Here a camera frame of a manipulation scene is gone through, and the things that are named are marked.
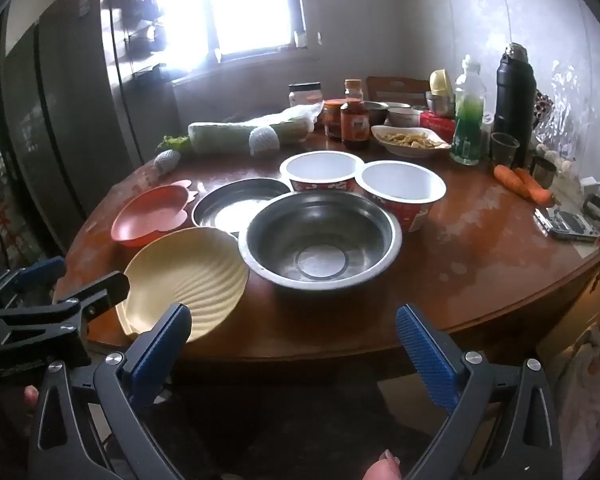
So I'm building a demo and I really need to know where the red box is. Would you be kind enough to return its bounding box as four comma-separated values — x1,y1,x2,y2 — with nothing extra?
420,111,456,143

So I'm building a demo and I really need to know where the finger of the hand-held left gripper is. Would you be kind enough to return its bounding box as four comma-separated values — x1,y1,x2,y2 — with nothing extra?
0,256,67,311
0,272,131,333

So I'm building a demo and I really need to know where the foam-net wrapped fruit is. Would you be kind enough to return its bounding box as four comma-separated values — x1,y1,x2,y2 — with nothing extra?
150,149,182,177
248,126,281,157

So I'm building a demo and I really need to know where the window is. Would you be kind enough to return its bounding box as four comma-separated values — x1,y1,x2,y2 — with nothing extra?
200,0,306,58

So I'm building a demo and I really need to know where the white dish with food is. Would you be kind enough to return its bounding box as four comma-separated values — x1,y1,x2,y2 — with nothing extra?
370,125,453,158

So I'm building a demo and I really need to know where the clear plastic cup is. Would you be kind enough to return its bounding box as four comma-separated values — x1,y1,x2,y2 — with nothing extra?
490,132,521,167

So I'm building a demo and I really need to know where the clear crinkled plastic bag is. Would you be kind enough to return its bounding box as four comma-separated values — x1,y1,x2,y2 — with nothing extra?
532,60,593,161

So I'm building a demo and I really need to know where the wooden chair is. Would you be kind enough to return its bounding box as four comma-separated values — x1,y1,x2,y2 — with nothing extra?
366,76,433,108

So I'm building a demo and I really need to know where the grey refrigerator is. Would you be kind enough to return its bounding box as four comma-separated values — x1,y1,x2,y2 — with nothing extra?
0,0,146,256

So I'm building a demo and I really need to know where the small steel bowl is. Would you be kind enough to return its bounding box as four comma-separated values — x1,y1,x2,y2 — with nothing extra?
362,101,390,126

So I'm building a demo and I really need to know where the white plastic bag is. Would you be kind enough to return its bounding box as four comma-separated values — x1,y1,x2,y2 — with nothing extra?
550,325,600,461

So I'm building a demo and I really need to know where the orange carrot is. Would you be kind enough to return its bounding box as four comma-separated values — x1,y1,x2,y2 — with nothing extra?
494,165,531,197
514,167,556,206

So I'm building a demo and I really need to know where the red chili sauce jar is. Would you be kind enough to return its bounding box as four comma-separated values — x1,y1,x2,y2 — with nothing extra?
323,99,348,138

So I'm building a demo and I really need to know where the steel bowl under juicer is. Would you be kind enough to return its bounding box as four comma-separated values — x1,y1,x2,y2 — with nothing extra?
425,91,456,117

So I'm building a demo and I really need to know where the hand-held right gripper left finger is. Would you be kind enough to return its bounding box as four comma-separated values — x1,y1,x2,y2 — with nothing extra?
27,302,193,480

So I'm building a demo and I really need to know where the brown sauce bottle orange cap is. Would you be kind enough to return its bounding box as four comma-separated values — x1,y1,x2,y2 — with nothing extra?
340,79,372,151

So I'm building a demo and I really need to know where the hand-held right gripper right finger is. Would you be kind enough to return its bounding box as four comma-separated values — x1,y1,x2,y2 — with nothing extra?
395,304,563,480

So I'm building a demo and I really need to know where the large steel bowl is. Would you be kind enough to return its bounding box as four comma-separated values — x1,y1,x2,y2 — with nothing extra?
238,191,403,291

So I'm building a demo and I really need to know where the yellow shell-shaped plate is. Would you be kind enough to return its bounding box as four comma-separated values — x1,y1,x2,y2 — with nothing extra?
115,226,251,343

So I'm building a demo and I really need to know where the yellow plastic juicer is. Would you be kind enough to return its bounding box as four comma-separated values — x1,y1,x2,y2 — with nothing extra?
429,69,454,97

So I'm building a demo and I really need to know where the glass jar with black lid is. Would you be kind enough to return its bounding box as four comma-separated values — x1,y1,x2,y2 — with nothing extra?
288,82,324,109

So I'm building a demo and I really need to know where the red white paper bowl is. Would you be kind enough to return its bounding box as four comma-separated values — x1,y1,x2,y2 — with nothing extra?
355,160,447,233
279,151,365,196

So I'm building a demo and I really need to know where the white ceramic bowl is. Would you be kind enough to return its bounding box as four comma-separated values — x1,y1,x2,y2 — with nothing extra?
386,102,426,128

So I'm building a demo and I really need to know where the dark hanging rack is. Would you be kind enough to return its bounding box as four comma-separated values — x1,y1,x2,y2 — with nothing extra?
111,0,168,80

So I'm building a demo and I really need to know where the small steel cup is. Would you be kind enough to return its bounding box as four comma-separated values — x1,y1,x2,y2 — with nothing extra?
531,156,558,188

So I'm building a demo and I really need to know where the plastic-wrapped celery bunch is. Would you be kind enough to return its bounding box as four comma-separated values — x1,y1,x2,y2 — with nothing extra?
155,105,318,156

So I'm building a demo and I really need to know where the green dish soap bottle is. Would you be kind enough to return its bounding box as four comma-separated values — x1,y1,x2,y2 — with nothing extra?
450,55,488,166

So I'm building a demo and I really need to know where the person's right hand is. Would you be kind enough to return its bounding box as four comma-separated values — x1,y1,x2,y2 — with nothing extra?
362,449,403,480

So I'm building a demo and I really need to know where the shallow steel pan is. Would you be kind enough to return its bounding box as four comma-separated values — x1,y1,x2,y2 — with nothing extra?
191,178,292,236

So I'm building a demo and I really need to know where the black thermos flask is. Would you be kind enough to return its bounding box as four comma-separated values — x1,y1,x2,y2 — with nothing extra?
492,42,537,168

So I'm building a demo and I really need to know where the silver electronic device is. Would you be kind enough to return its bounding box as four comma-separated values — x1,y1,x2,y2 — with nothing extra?
534,207,600,242

